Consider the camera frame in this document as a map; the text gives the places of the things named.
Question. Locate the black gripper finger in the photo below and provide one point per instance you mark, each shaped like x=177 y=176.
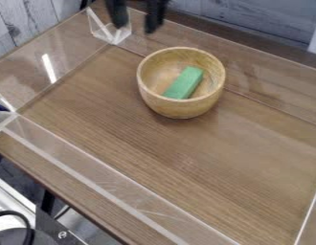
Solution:
x=116 y=8
x=157 y=8

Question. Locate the grey metal bracket with screw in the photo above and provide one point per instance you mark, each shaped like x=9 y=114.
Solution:
x=51 y=233

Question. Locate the black table leg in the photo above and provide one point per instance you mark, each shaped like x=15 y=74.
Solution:
x=48 y=202

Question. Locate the clear acrylic tray wall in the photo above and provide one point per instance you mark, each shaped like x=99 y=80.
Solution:
x=226 y=179

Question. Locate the green rectangular block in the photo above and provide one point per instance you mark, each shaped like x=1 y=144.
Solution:
x=185 y=84

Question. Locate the brown wooden bowl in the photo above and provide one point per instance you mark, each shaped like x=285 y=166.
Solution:
x=158 y=71

